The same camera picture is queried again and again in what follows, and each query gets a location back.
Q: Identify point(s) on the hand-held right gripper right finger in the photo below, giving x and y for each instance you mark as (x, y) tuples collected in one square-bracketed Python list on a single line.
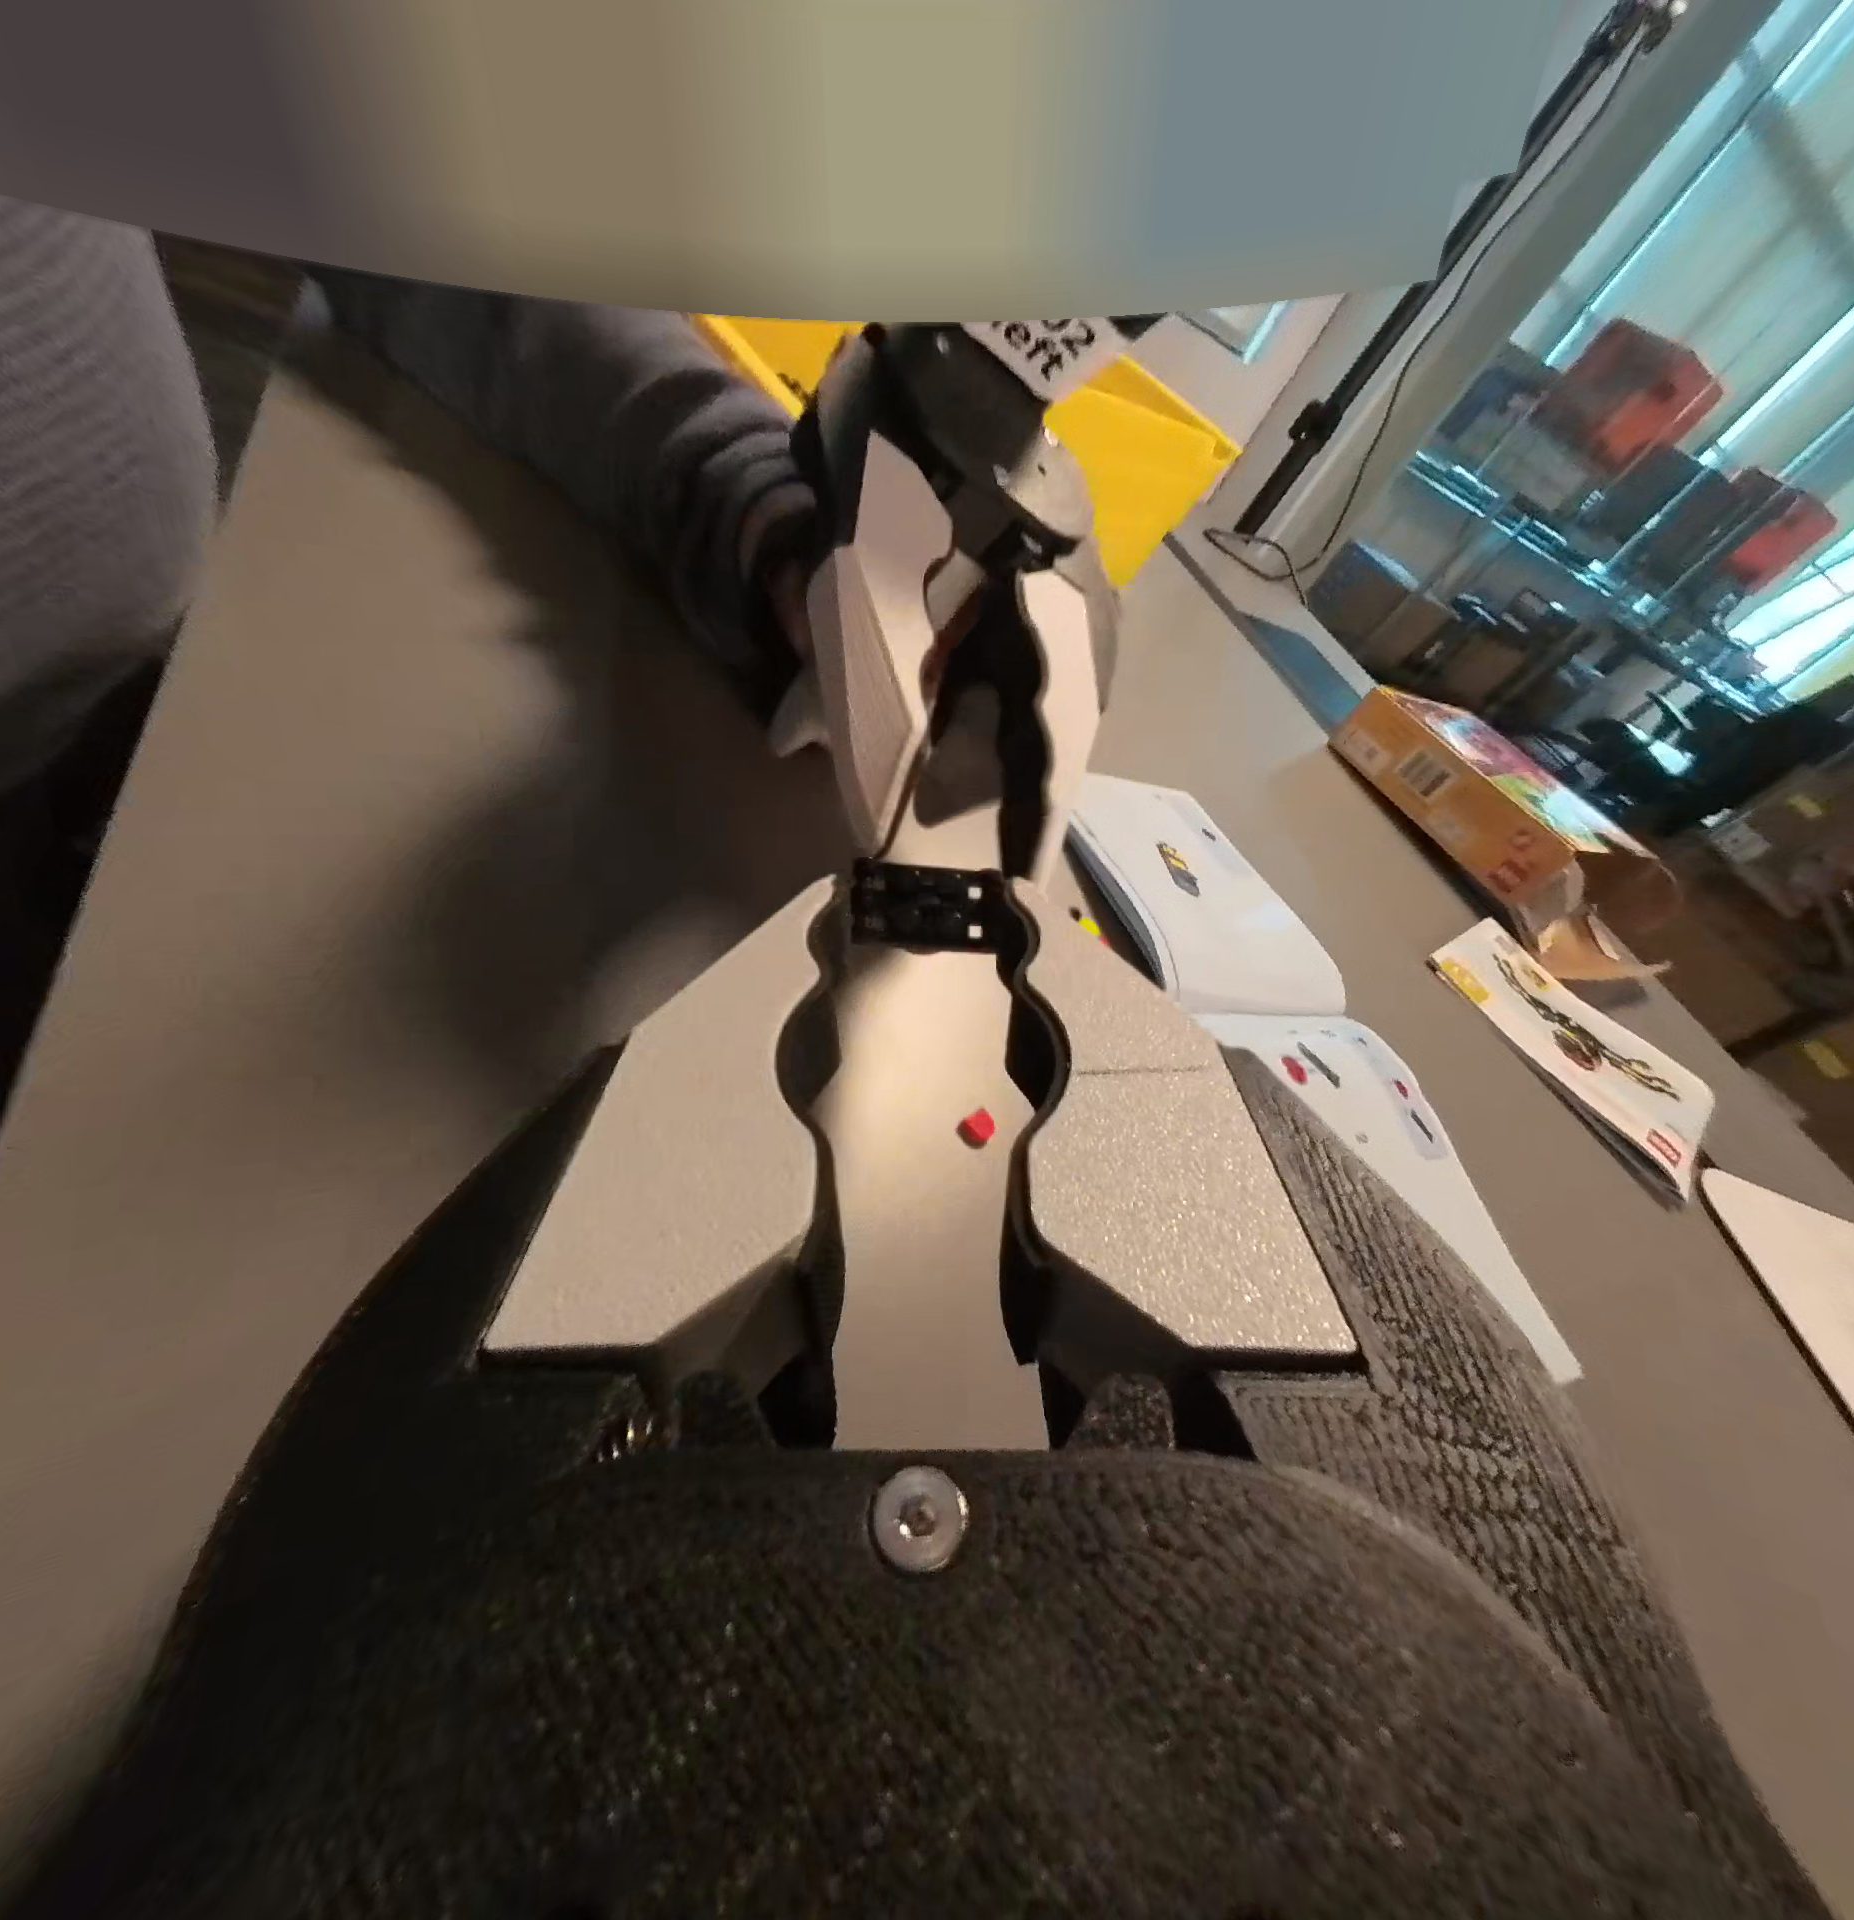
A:
[(1167, 1200)]

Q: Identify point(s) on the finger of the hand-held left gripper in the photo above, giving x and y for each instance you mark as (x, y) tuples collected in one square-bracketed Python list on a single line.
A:
[(868, 688), (1069, 675)]

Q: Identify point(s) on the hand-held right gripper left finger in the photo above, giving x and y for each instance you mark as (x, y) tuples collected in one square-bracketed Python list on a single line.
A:
[(656, 1200)]

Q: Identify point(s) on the black lego piece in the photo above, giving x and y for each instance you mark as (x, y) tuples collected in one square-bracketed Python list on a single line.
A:
[(927, 907)]

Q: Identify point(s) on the person's left forearm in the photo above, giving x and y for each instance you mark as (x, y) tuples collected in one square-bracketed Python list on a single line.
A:
[(643, 436)]

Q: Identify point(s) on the orange lego box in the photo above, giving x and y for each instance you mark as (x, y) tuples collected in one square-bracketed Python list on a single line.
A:
[(1465, 780)]

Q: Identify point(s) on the person's left hand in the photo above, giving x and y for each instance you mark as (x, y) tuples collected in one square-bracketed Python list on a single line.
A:
[(788, 608)]

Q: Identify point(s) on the yellow plastic bin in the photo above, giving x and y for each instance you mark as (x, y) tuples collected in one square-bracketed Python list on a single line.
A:
[(1153, 451)]

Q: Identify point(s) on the open white instruction sheet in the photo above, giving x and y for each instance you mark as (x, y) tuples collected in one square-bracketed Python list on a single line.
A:
[(1407, 1171)]

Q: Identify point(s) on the white instruction booklet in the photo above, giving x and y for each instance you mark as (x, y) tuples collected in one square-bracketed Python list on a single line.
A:
[(1228, 915)]

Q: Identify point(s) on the folded picture leaflet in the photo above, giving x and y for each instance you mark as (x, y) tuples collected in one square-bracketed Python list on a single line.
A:
[(1587, 1051)]

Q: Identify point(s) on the black tripod stand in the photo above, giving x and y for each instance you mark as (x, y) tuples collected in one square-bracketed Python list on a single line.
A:
[(1407, 300)]

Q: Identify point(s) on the metal shelving rack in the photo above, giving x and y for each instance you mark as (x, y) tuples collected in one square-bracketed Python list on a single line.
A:
[(1615, 600)]

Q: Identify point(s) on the black office chair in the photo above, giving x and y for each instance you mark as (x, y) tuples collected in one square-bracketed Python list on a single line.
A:
[(1692, 764)]

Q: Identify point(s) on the red storage box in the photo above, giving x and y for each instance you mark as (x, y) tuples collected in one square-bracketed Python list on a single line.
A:
[(1641, 390), (1782, 528)]

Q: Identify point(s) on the white rounded pad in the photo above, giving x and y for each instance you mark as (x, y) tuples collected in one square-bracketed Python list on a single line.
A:
[(1813, 1289)]

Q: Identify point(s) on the person's grey sweater torso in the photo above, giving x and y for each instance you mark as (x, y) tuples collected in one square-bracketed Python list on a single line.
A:
[(57, 479)]

